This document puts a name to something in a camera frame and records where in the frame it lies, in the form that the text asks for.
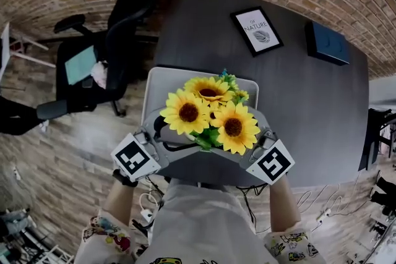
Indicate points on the pink plush toy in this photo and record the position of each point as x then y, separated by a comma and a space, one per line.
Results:
99, 74

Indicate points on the black framed leaf picture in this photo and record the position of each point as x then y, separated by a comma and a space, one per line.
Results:
256, 31

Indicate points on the sunflower bouquet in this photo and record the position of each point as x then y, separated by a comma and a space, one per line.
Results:
188, 112

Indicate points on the teal book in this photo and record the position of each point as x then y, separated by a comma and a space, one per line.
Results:
80, 66

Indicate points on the grey tray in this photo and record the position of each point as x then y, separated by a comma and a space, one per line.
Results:
157, 86

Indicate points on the white side table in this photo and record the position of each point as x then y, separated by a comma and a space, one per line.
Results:
4, 46

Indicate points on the person's white cartoon shirt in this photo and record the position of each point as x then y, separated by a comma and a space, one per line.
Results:
201, 225

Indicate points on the person's right forearm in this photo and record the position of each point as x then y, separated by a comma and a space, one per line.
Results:
284, 207

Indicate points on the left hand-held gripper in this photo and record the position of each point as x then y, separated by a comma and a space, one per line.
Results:
133, 157

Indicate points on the white power strip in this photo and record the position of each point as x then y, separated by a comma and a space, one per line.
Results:
324, 214

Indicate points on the dark blue box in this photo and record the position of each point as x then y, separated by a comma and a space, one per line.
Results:
329, 43

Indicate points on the person's left forearm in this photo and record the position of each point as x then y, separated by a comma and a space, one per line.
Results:
119, 204

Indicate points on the black desk chair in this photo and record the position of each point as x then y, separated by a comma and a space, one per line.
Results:
369, 139

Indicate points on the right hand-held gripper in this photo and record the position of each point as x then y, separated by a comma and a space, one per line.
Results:
273, 164

